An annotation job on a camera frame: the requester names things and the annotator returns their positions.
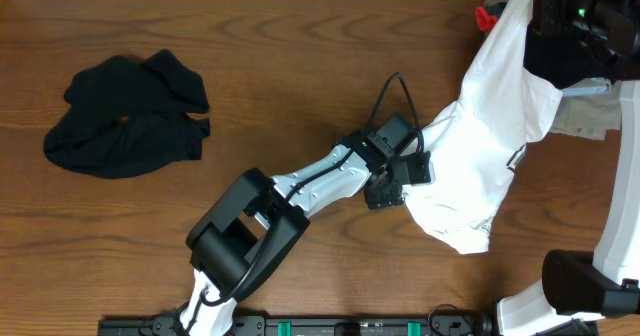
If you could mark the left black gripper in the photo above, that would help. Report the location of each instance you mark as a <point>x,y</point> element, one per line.
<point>392,199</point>

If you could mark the white t-shirt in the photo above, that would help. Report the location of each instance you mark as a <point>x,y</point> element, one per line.
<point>477,141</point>

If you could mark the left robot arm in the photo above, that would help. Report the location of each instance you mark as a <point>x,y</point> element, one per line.
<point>237,245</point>

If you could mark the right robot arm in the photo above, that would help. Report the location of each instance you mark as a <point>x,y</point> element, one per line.
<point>579,208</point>

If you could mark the light blue folded garment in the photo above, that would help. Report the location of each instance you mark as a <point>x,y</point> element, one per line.
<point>588,87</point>

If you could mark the khaki folded garment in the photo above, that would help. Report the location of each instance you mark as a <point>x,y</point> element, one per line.
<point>589,117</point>

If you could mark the black t-shirt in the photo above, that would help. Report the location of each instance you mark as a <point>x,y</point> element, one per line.
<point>127,118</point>

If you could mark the black mounting rail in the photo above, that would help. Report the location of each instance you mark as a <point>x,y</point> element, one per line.
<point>439,324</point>

